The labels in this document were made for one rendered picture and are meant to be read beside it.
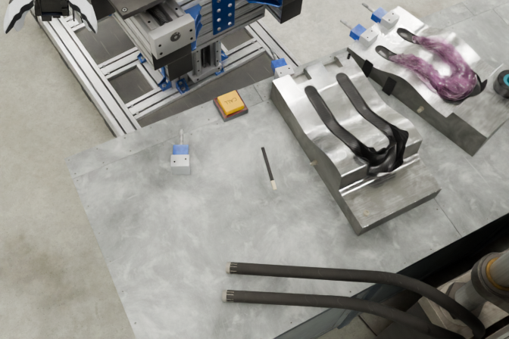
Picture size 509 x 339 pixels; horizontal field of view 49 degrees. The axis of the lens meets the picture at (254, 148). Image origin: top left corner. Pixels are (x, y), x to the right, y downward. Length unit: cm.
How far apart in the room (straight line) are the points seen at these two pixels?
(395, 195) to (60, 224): 145
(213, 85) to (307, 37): 69
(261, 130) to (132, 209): 44
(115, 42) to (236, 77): 58
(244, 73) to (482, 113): 116
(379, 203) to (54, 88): 178
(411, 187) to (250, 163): 45
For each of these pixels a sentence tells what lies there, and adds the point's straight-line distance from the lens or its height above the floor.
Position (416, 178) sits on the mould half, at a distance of 161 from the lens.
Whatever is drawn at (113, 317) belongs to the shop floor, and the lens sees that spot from 232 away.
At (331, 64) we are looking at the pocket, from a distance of 175.
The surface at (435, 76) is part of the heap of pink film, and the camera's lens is 176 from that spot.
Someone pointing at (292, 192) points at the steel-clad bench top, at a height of 80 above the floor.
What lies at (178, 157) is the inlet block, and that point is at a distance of 156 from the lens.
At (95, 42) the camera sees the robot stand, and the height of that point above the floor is 21.
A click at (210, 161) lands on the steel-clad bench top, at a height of 80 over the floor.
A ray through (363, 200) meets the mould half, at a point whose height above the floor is 86.
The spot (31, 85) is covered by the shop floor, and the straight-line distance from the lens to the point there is 289.
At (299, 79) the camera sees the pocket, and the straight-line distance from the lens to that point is 170.
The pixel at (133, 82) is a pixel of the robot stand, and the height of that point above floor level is 21.
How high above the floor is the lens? 222
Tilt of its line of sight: 60 degrees down
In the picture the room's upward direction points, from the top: 5 degrees clockwise
